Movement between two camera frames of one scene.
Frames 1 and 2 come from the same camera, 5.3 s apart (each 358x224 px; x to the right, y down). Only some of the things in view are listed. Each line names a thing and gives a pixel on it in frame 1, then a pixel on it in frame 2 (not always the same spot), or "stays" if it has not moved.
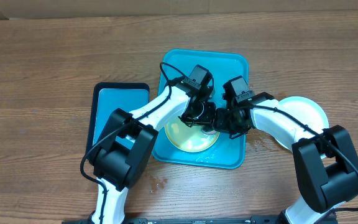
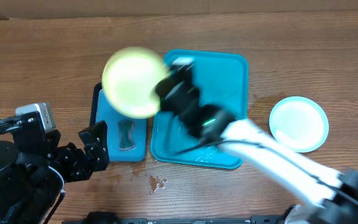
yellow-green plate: [189, 139] to [130, 80]
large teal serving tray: [223, 66] stays
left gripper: [207, 121] to [82, 168]
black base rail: [199, 220] stays
